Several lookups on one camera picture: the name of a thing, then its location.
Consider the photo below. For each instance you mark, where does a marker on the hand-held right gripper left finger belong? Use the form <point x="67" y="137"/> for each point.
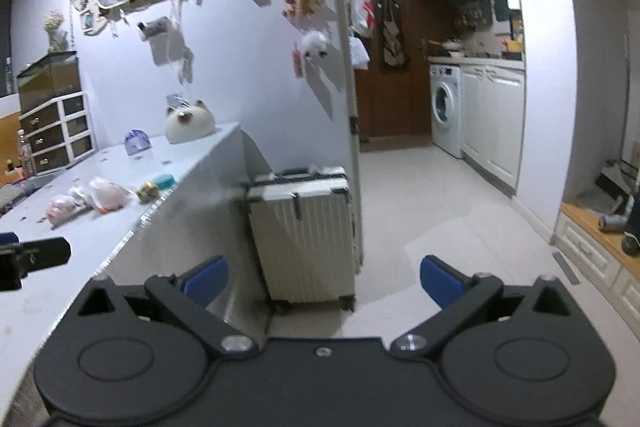
<point x="205" y="281"/>

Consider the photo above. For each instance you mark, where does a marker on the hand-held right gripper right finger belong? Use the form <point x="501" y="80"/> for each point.
<point x="442" y="281"/>

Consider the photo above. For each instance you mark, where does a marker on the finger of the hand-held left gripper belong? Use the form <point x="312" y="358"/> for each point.
<point x="9" y="239"/>
<point x="47" y="253"/>

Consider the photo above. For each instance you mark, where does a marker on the clear wrapper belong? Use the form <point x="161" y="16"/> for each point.
<point x="79" y="197"/>

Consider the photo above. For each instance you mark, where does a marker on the teal round container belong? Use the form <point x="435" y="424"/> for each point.
<point x="164" y="181"/>

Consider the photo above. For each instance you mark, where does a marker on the clear bottle red label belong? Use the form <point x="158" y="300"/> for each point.
<point x="26" y="154"/>

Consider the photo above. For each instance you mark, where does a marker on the white ribbed suitcase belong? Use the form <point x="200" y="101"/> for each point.
<point x="300" y="232"/>

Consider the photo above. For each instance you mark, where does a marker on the white table with silver sides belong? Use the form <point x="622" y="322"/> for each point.
<point x="115" y="167"/>

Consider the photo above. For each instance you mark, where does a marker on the white drawer unit dark drawers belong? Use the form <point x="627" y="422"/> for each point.
<point x="57" y="134"/>

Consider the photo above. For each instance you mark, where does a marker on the blue tissue packet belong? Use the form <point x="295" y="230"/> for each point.
<point x="138" y="143"/>

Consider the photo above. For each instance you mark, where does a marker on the low white drawer cabinet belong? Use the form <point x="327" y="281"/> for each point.
<point x="585" y="247"/>

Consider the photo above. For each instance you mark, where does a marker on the white cat plush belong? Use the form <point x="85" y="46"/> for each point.
<point x="190" y="124"/>

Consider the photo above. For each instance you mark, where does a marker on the white kitchen base cabinet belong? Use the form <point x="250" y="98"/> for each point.
<point x="492" y="122"/>

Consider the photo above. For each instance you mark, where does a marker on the white washing machine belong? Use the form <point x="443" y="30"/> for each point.
<point x="446" y="107"/>

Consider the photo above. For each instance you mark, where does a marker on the grey can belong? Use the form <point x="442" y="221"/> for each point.
<point x="612" y="223"/>

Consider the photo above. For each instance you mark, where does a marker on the dark ball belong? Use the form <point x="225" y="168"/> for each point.
<point x="631" y="245"/>

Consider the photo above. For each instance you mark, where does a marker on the dried flower vase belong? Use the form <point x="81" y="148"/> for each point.
<point x="56" y="32"/>

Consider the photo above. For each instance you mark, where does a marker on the brown wooden door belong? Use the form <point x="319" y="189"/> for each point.
<point x="415" y="57"/>

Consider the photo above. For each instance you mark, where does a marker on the pink hanging tag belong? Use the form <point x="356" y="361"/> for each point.
<point x="298" y="64"/>

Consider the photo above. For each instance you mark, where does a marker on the yellow container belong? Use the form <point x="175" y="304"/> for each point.
<point x="514" y="47"/>

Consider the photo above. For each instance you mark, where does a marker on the brown hanging apron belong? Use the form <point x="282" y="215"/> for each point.
<point x="394" y="34"/>

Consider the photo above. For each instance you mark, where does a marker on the white sheep plush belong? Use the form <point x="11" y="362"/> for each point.
<point x="315" y="44"/>

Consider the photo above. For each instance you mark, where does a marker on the hanging plastic bags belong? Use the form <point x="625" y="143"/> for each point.
<point x="361" y="32"/>

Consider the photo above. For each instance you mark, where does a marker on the teal hanging bag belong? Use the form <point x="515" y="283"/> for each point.
<point x="501" y="6"/>

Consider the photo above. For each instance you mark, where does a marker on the glass tank black frame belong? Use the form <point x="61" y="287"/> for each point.
<point x="47" y="82"/>

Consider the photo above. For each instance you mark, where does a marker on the small wall photo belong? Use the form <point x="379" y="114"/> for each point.
<point x="176" y="101"/>

